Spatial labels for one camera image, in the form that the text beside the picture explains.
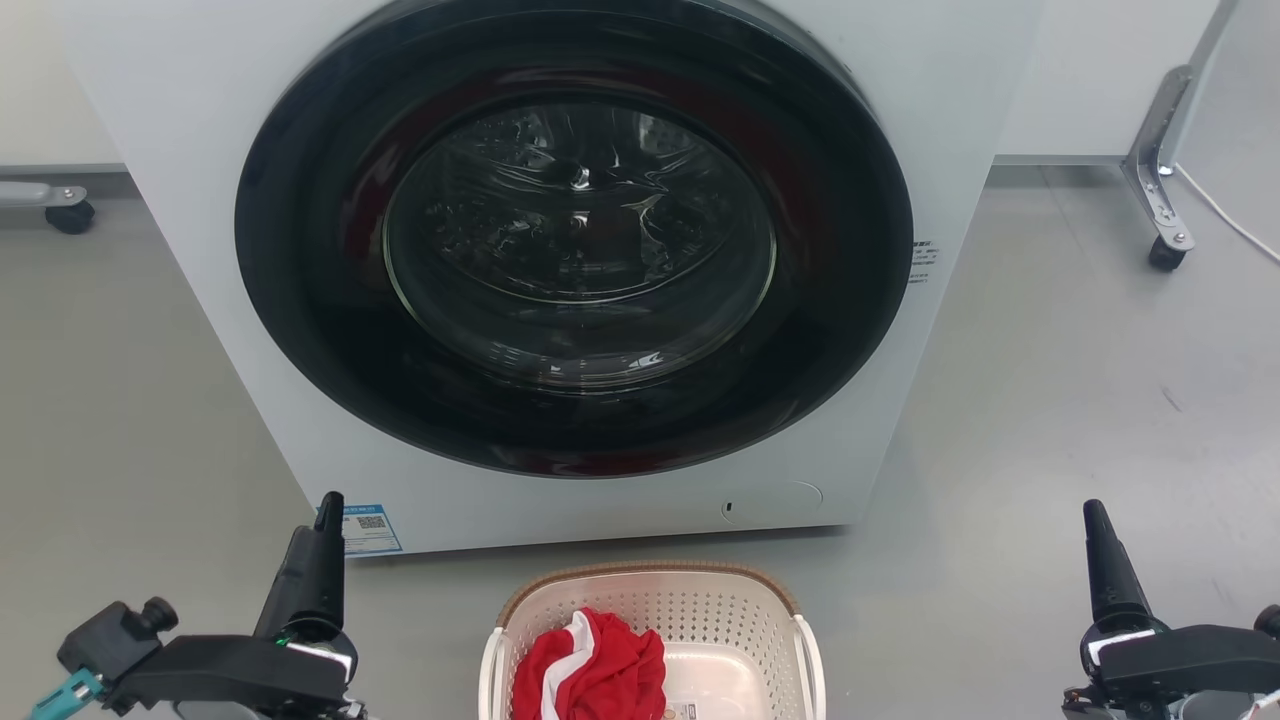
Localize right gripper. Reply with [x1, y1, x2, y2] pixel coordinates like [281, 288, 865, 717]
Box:
[1062, 499, 1173, 720]

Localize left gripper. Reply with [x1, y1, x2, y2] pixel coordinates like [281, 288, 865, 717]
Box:
[253, 491, 367, 720]

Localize white perforated laundry basket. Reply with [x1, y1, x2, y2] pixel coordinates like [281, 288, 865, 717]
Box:
[478, 562, 827, 720]

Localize blue QR code sticker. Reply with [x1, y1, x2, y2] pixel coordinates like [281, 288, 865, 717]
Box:
[340, 504, 404, 557]

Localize black round washer door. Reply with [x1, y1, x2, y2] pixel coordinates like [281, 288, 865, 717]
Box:
[234, 0, 914, 479]

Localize red and white garment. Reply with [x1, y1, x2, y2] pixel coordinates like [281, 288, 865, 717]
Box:
[511, 607, 668, 720]

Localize grey metal leg with caster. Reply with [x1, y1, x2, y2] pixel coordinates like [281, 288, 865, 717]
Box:
[0, 180, 97, 236]
[1120, 0, 1241, 273]

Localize white front-load washing machine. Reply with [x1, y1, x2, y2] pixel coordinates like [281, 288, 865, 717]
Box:
[55, 0, 1046, 557]

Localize white partition panel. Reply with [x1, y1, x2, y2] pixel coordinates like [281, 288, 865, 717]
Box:
[995, 0, 1223, 167]

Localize teal cable connector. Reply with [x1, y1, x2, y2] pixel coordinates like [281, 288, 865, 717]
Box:
[28, 668, 105, 720]

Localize white floor cable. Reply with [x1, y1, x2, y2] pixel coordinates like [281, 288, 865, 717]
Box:
[1172, 163, 1280, 267]

